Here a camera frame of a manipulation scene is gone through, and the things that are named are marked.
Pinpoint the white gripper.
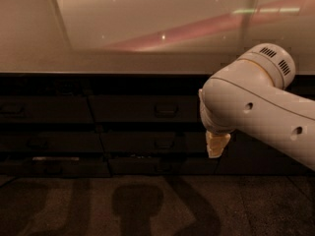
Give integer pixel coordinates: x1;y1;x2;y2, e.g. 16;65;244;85
198;88;234;158

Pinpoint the glossy counter top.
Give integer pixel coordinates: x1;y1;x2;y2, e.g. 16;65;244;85
0;0;315;75

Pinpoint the dark drawer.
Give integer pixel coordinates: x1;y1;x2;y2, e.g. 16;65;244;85
0;155;110;178
0;96;93;124
89;95;199;123
108;157;218;175
0;132;102;153
100;132;206;153

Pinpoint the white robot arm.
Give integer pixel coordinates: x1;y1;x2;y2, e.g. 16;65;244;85
198;43;315;170

